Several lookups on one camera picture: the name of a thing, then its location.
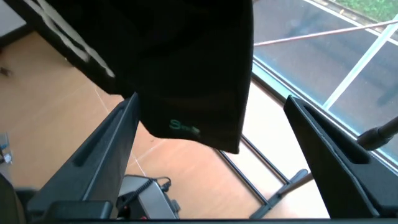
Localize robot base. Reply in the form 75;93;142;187
116;174;181;220

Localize window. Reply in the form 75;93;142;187
251;0;398;175

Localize black shorts with white cords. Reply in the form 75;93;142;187
4;0;254;155

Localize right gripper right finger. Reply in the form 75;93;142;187
283;95;398;218

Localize black clothes rack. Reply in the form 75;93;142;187
214;116;398;219

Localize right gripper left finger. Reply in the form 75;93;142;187
26;92;141;218

